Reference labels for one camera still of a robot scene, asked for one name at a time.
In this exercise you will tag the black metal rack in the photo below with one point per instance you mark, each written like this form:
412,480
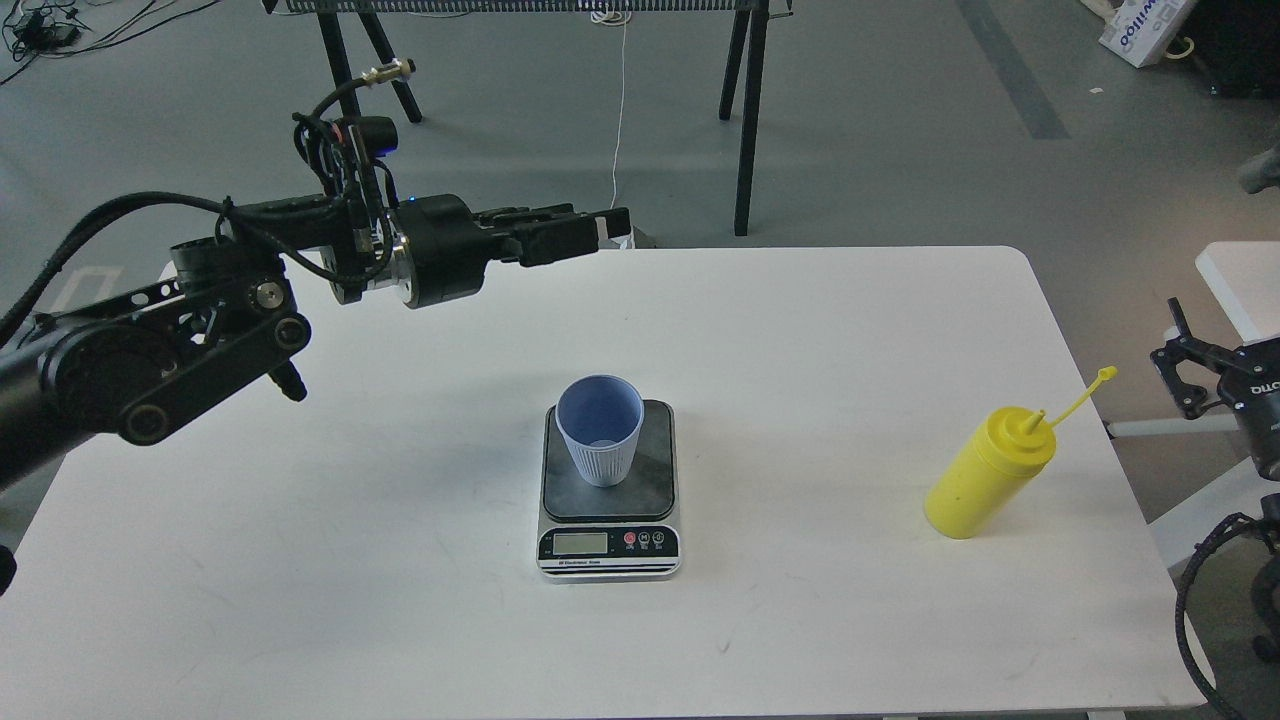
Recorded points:
620,89

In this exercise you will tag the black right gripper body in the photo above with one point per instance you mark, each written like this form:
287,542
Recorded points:
1252,391

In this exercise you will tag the blue plastic cup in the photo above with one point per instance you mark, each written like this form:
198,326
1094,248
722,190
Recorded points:
600,418

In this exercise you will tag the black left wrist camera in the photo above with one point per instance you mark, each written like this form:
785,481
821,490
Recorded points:
342,152

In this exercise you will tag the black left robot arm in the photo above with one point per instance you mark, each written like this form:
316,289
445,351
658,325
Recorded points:
145,364

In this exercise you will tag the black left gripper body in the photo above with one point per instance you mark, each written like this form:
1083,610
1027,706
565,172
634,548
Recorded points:
442,252

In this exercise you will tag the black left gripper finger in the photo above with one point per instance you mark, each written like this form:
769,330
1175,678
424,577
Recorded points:
562,236
507,217

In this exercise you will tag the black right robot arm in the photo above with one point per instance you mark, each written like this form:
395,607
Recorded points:
1262,591

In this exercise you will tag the digital kitchen scale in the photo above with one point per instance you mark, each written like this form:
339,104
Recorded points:
623,533

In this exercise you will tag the yellow squeeze bottle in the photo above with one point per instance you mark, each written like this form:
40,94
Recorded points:
1010,448

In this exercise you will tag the white cardboard box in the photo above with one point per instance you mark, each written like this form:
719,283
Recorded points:
1140,32

